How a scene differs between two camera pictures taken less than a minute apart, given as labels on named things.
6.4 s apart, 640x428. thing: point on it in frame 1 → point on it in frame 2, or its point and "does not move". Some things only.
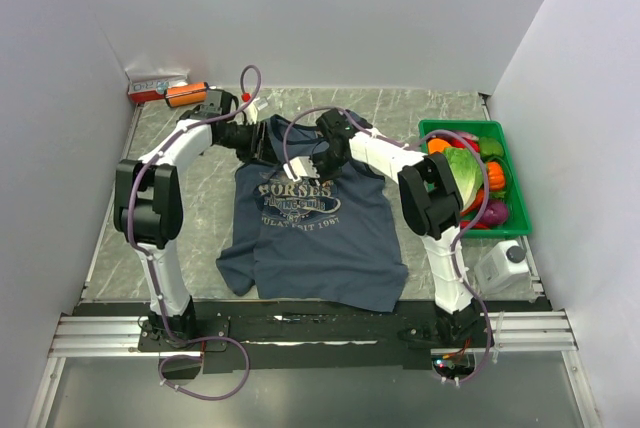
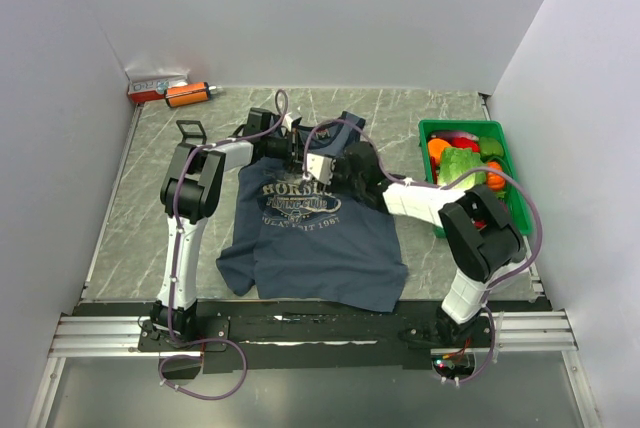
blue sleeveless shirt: (322, 240) does not move
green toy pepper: (490, 146) does not move
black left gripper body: (243, 139) → (282, 149)
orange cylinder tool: (187, 93) does not move
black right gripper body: (328, 165) → (344, 180)
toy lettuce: (466, 171) does not move
